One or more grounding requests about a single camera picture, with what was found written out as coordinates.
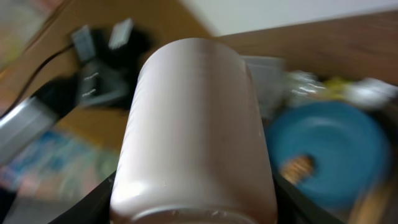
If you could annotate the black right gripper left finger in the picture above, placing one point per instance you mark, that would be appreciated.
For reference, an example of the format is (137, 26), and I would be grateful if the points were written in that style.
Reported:
(93, 208)

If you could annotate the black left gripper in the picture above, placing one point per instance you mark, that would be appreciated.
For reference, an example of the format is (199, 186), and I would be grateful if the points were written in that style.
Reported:
(103, 86)

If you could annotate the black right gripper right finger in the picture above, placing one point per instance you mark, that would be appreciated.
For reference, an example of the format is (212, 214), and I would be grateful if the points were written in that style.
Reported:
(294, 208)

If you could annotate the large dark blue bowl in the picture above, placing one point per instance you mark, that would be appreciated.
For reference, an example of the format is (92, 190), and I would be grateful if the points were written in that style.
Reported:
(350, 150)

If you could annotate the pink plastic cup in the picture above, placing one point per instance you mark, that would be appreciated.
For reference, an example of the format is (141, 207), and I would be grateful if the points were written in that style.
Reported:
(194, 149)

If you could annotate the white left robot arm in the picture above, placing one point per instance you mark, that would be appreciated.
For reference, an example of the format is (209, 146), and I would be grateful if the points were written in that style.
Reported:
(57, 142)

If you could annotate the brown food scrap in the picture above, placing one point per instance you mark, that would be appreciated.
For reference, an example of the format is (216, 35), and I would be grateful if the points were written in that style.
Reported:
(298, 169)

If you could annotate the crumpled aluminium foil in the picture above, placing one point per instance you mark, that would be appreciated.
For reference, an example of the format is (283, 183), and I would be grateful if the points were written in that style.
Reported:
(303, 88)

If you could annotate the yellow snack wrapper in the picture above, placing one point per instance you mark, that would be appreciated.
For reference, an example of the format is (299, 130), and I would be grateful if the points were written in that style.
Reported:
(335, 88)

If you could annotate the clear plastic bin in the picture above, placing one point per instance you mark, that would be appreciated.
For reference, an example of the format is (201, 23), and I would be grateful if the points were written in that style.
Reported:
(268, 76)

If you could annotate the crumpled white tissue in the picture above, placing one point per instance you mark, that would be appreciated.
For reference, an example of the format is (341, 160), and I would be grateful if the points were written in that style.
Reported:
(369, 93)

